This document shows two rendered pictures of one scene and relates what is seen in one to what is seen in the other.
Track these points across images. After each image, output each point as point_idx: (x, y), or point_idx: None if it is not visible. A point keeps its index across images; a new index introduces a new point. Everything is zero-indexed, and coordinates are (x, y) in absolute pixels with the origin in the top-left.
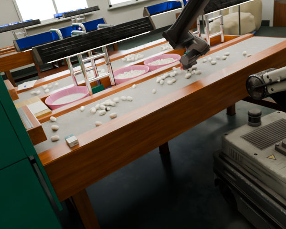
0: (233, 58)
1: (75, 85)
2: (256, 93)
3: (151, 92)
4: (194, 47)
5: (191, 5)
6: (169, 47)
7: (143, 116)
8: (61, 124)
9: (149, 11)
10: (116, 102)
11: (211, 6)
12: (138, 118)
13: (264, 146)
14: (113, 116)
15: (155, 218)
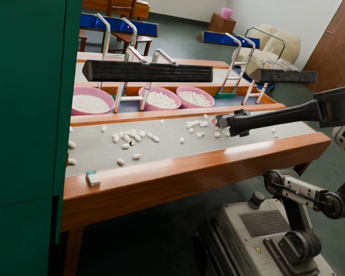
0: (261, 131)
1: (98, 87)
2: (271, 188)
3: (178, 138)
4: None
5: (270, 119)
6: None
7: (168, 175)
8: (79, 142)
9: (204, 36)
10: (142, 136)
11: (268, 77)
12: (163, 176)
13: (255, 234)
14: (137, 157)
15: (124, 250)
